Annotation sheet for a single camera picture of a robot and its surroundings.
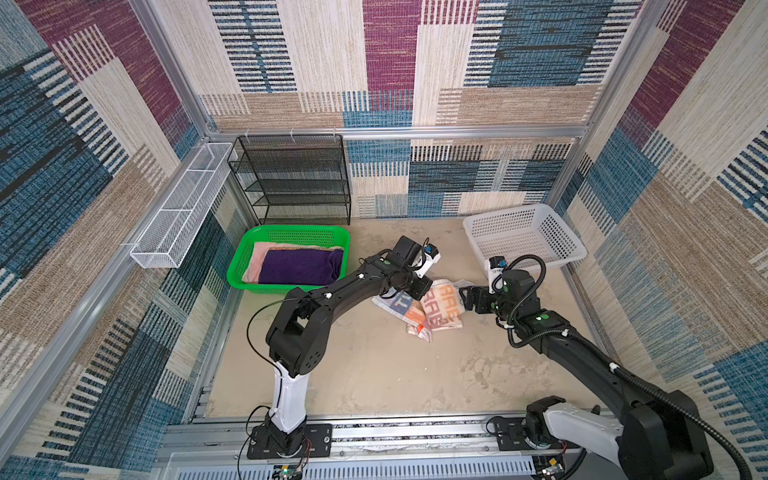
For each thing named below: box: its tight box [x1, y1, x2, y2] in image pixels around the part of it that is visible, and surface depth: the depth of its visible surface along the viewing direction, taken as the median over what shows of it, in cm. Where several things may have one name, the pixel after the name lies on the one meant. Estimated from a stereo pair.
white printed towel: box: [371, 279, 476, 342], surface depth 93 cm
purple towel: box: [259, 249, 344, 286], surface depth 104 cm
